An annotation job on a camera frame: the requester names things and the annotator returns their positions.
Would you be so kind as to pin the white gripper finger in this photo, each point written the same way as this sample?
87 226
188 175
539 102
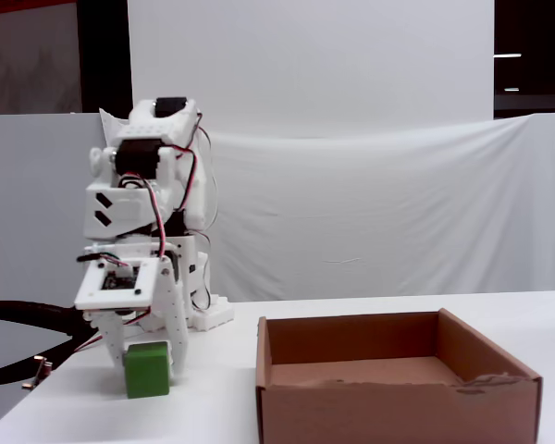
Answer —
173 314
111 337

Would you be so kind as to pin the green cube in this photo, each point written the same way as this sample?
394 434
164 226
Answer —
147 372

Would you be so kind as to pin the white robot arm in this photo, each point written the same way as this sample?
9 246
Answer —
143 127

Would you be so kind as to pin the brown cardboard box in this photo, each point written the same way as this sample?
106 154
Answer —
374 411

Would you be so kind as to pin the black clamp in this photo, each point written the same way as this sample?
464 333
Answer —
28 312

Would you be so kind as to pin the grey partition panel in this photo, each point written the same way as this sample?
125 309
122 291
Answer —
28 185

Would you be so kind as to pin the white backdrop cloth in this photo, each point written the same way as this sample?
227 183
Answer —
351 208

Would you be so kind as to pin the beige framed panel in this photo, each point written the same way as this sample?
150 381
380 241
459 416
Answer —
28 60

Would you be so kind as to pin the white backdrop board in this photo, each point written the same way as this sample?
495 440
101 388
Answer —
305 55

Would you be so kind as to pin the fluorescent light strip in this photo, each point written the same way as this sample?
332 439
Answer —
512 89
508 55

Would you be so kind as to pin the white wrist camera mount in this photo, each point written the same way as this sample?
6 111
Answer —
88 296

